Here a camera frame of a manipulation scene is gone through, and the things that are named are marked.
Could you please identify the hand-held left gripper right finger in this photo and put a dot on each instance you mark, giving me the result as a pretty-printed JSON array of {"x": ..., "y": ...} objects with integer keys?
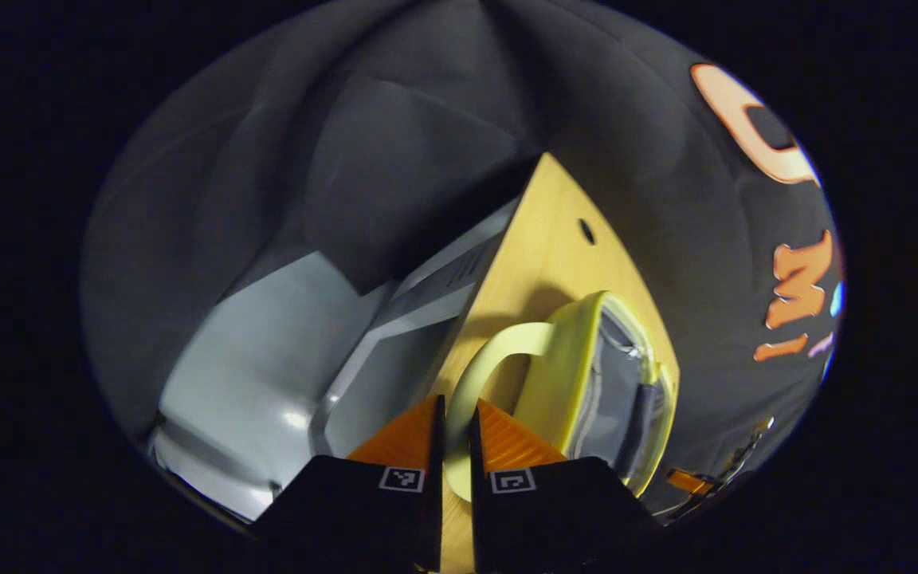
[{"x": 479, "y": 518}]

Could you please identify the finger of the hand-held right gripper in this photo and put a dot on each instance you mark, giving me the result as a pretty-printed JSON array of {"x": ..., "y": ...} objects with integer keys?
[{"x": 688, "y": 481}]

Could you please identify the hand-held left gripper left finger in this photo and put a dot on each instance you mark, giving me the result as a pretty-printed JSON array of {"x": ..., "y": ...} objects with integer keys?
[{"x": 434, "y": 510}]

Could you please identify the pale yellow suitcase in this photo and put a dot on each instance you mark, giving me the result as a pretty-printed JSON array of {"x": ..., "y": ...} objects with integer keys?
[{"x": 562, "y": 375}]

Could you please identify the grey metal table frame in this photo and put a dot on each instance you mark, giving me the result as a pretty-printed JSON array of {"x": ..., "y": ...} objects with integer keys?
[{"x": 419, "y": 307}]

